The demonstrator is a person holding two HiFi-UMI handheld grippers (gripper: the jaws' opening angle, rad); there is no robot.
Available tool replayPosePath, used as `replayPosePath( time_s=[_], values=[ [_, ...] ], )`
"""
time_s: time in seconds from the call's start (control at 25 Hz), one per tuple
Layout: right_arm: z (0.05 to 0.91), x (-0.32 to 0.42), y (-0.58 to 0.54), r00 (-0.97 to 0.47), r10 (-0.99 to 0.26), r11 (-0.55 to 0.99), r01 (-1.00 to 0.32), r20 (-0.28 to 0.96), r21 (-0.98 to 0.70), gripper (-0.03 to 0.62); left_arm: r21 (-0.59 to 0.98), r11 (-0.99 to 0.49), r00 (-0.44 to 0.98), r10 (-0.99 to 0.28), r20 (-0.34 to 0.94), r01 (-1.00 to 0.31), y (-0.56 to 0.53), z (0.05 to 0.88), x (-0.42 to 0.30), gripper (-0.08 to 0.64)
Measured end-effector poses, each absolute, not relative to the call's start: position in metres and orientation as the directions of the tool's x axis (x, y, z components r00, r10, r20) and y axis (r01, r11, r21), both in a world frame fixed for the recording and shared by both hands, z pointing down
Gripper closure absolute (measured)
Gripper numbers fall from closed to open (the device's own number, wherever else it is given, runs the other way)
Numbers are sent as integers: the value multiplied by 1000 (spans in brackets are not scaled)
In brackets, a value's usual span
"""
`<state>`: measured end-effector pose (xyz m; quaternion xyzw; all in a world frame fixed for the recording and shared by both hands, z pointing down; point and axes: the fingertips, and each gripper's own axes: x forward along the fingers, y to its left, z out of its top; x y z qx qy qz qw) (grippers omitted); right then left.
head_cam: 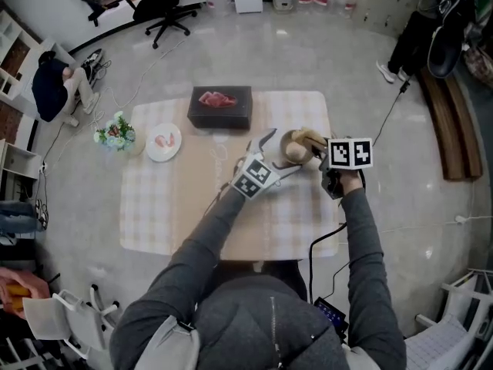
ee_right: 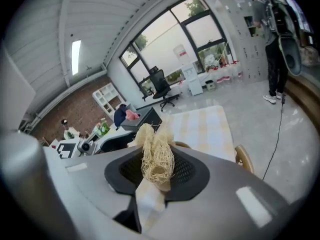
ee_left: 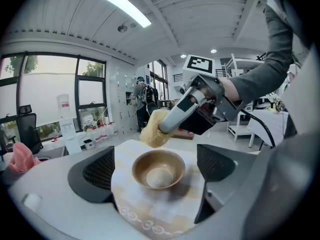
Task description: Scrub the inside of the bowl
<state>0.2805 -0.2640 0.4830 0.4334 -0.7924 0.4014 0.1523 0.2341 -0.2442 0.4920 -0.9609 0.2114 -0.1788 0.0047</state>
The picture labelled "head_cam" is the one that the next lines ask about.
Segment black power cable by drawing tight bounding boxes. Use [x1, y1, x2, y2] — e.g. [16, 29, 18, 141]
[371, 79, 411, 148]

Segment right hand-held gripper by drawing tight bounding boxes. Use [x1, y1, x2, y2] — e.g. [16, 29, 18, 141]
[304, 136, 374, 200]

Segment black tissue box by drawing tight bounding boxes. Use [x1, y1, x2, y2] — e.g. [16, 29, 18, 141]
[186, 86, 253, 130]

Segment pink tissue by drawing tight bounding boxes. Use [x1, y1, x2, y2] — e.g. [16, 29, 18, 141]
[198, 90, 237, 109]

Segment black bag with white print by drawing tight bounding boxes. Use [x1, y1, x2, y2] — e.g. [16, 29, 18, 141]
[79, 48, 105, 86]

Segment black screen controller box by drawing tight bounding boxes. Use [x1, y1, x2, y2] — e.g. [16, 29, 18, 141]
[312, 297, 350, 338]

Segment potted blue white flowers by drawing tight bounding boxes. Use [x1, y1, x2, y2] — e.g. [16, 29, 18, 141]
[93, 110, 146, 156]

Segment thin white cable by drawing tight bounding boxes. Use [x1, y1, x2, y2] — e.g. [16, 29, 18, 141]
[42, 39, 186, 177]

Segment table with checked tablecloth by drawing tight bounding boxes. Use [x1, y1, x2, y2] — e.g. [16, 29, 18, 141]
[119, 89, 342, 262]

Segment olive ceramic bowl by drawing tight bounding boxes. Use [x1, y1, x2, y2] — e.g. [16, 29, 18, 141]
[279, 129, 320, 166]

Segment person's black trousers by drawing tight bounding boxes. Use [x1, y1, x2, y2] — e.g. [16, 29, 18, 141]
[215, 259, 309, 300]

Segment person's left forearm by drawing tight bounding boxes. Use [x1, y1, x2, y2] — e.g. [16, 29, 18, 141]
[169, 185, 250, 281]

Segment white swivel chair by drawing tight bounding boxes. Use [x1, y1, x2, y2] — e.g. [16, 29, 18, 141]
[22, 283, 120, 360]

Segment person's right forearm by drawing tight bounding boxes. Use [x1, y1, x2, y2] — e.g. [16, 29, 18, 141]
[337, 186, 386, 284]

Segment white metal rack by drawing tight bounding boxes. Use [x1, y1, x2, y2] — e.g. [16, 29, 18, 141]
[404, 270, 493, 370]

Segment gray locker cabinet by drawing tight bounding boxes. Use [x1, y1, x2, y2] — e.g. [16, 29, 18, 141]
[352, 0, 424, 40]

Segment thick black gripper cable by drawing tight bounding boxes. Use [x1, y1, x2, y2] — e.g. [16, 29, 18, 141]
[307, 221, 348, 304]

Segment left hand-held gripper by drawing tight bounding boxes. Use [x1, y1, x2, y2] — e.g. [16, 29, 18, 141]
[230, 128, 304, 200]

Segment thin black gripper cables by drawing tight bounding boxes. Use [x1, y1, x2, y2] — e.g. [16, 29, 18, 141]
[203, 156, 247, 223]

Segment white round plate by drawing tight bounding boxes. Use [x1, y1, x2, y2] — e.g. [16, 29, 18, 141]
[145, 123, 183, 163]

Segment white extension cable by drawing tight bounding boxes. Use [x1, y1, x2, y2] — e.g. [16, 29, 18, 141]
[379, 213, 493, 235]

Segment person's right hand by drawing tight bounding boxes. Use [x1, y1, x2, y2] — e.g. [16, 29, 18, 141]
[340, 169, 366, 197]

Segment wooden step platform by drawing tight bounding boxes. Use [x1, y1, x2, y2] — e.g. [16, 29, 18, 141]
[418, 66, 485, 181]

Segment tan fibrous loofah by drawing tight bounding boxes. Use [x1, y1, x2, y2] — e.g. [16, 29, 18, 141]
[287, 126, 328, 164]

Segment white cube shelf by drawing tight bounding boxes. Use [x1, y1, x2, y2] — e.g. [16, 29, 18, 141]
[0, 9, 44, 102]

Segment person's dark gray jacket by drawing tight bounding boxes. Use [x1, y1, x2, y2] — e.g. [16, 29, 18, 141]
[109, 260, 407, 370]

